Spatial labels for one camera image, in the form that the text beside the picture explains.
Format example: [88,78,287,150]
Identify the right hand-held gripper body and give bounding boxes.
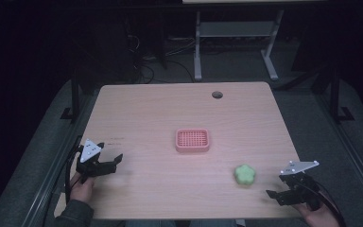
[279,160,322,212]

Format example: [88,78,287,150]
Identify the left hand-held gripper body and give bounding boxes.
[75,138,118,184]

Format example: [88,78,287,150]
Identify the green flower-shaped soap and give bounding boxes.
[233,163,257,186]

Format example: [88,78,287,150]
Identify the pink soap dish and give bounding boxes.
[175,128,211,154]

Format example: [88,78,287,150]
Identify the person's left hand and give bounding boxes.
[69,171,95,203]

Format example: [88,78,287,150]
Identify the person's right hand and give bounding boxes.
[291,201,341,227]

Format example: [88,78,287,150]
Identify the black metal stand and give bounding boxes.
[327,67,355,123]
[60,67,83,121]

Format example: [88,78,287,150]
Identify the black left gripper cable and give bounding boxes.
[63,135,83,204]

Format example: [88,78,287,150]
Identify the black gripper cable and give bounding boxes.
[63,135,83,204]
[313,180,348,227]

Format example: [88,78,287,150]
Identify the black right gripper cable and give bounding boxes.
[313,180,348,227]

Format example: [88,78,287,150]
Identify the black floor cables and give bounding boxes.
[126,32,197,84]

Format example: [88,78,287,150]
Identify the white metal table frame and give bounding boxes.
[193,9,285,82]

